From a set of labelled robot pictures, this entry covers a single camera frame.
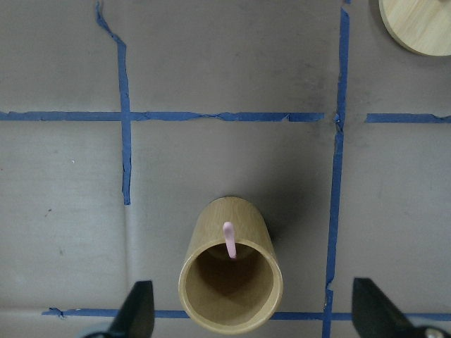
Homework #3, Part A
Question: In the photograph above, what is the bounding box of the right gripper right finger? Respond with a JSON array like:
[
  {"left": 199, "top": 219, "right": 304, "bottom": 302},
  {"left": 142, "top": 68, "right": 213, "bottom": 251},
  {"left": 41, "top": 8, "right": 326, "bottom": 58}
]
[{"left": 352, "top": 277, "right": 423, "bottom": 338}]

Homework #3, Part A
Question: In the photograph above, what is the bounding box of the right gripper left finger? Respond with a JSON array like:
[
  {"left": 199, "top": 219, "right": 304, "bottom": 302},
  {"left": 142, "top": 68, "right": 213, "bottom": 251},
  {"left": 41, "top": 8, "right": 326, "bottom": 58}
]
[{"left": 106, "top": 280, "right": 154, "bottom": 338}]

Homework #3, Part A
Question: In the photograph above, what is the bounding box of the bamboo chopstick holder cup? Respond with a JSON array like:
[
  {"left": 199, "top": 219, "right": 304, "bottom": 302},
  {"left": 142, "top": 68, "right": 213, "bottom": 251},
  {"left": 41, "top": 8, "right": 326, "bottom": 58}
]
[{"left": 178, "top": 196, "right": 283, "bottom": 334}]

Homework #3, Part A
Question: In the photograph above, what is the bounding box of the wooden mug tree stand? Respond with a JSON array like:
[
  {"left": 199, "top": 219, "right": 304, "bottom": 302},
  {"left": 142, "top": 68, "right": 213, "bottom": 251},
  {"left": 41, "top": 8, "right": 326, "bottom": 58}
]
[{"left": 378, "top": 0, "right": 450, "bottom": 57}]

